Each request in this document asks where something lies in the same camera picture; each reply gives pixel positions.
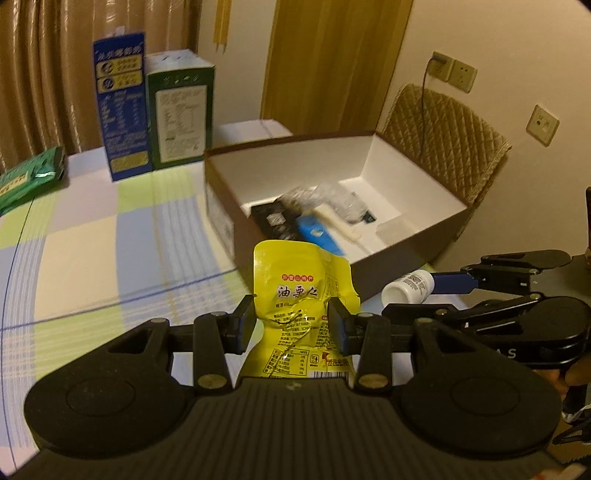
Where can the black product box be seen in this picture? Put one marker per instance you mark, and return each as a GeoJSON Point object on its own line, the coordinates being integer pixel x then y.
{"type": "Point", "coordinates": [277, 217]}

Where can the green foil packet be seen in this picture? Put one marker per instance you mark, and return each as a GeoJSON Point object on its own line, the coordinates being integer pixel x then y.
{"type": "Point", "coordinates": [27, 180]}

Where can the chair with quilted cover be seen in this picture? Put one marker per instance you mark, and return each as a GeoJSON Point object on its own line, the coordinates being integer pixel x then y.
{"type": "Point", "coordinates": [452, 134]}

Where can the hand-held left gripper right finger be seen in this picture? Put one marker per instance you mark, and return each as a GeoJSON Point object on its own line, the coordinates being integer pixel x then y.
{"type": "Point", "coordinates": [336, 327]}

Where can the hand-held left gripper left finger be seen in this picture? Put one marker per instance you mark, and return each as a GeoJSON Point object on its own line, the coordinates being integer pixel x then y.
{"type": "Point", "coordinates": [240, 327]}

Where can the yellow curtain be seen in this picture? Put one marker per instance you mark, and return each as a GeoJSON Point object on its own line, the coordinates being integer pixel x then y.
{"type": "Point", "coordinates": [332, 60]}

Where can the black toothpaste tube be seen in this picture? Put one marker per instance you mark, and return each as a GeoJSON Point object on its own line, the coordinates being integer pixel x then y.
{"type": "Point", "coordinates": [367, 217]}

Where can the blue packet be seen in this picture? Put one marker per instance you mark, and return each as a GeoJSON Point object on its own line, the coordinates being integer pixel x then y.
{"type": "Point", "coordinates": [316, 230]}

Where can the charger plug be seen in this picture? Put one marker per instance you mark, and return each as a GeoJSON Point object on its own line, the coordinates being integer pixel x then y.
{"type": "Point", "coordinates": [441, 62]}

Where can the checkered tablecloth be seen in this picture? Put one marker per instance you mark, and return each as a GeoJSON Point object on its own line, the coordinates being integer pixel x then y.
{"type": "Point", "coordinates": [115, 240]}

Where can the small white bottle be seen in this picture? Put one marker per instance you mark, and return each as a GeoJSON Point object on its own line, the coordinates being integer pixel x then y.
{"type": "Point", "coordinates": [408, 286]}

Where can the double wall socket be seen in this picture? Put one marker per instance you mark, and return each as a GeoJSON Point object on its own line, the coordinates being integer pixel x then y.
{"type": "Point", "coordinates": [461, 74]}

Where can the yellow snack packet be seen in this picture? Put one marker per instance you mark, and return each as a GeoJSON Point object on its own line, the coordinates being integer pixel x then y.
{"type": "Point", "coordinates": [295, 277]}

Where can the clear bag of floss picks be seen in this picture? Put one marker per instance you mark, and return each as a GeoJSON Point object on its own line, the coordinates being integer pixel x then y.
{"type": "Point", "coordinates": [323, 198]}

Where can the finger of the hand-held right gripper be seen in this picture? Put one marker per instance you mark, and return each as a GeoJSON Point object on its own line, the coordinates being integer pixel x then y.
{"type": "Point", "coordinates": [452, 282]}
{"type": "Point", "coordinates": [406, 310]}

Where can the tall blue carton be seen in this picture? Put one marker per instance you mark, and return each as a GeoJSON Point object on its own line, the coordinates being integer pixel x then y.
{"type": "Point", "coordinates": [122, 106]}

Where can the white toothbrush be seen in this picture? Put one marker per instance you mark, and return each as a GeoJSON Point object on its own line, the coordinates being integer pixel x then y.
{"type": "Point", "coordinates": [339, 226]}

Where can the brown cardboard box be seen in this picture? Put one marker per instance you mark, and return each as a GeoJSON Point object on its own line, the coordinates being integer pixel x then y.
{"type": "Point", "coordinates": [415, 184]}

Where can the person's right hand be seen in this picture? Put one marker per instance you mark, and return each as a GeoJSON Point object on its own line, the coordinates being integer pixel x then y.
{"type": "Point", "coordinates": [579, 371]}

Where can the brown curtain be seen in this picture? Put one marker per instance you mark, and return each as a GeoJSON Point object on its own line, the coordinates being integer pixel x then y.
{"type": "Point", "coordinates": [55, 69]}

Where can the clear plastic case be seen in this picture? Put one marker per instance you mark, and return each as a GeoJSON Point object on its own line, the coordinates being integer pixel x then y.
{"type": "Point", "coordinates": [397, 232]}

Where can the tall green carton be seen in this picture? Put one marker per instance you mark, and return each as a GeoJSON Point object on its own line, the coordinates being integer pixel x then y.
{"type": "Point", "coordinates": [180, 110]}

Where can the single wall socket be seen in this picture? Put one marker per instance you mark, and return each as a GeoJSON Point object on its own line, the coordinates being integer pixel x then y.
{"type": "Point", "coordinates": [544, 125]}

